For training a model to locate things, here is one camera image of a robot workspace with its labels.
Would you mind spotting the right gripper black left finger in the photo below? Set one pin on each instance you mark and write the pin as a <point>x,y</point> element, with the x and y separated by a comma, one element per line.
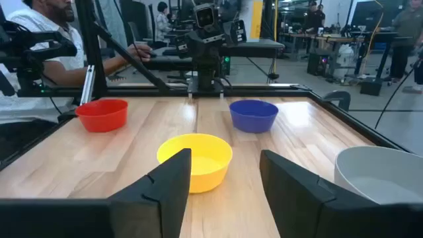
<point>158,205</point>

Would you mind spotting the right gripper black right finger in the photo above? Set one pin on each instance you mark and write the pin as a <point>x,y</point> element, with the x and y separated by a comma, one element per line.
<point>291,198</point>

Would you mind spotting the pink plate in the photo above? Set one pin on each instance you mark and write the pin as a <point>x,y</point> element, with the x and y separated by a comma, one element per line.
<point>100,119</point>

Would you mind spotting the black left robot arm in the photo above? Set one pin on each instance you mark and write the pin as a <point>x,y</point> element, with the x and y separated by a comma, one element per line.
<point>206,76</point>

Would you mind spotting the small black computer box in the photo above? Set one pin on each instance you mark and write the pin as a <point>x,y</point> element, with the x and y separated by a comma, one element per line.
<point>226,65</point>

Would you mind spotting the person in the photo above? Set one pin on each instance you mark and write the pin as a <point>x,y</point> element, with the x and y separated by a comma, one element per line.
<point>310,18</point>
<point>162,24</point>
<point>321,15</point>
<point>404,29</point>
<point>69,46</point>

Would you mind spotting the yellow plastic bowl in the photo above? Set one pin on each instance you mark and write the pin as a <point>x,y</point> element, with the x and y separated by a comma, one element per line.
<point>205,175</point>

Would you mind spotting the yellow and white pillar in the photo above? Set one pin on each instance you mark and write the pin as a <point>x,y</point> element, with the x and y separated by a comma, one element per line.
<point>256,18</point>

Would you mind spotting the blue plastic bowl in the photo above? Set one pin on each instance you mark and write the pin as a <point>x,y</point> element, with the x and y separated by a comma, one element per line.
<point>252,120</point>

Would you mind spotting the large white bowl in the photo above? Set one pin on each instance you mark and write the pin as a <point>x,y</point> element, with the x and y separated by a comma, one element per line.
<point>380,178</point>

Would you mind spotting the black computer tower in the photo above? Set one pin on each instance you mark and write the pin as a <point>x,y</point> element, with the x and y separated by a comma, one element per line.
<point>316,63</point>

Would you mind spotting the wooden work table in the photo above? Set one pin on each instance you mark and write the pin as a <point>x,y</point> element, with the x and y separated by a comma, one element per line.
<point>320,39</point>

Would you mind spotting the white bag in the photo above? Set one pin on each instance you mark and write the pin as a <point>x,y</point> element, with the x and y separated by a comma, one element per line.
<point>345,57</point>

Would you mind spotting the black computer monitor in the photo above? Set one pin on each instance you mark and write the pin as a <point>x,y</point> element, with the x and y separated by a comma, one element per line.
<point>365,15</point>

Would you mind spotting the black standing desk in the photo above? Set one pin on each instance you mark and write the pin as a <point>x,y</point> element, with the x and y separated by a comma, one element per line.
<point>383,43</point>

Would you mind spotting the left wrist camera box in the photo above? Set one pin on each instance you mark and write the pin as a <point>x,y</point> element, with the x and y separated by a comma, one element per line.
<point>205,16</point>

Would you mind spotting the black aluminium rig frame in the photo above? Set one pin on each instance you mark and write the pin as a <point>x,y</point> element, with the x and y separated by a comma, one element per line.
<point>91,39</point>

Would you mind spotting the silver aluminium bracket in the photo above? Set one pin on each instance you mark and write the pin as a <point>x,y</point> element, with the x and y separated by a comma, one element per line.
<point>87,84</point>

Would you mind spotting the black equipment mount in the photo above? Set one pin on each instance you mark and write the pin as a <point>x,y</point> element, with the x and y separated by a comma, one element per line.
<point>29,49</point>

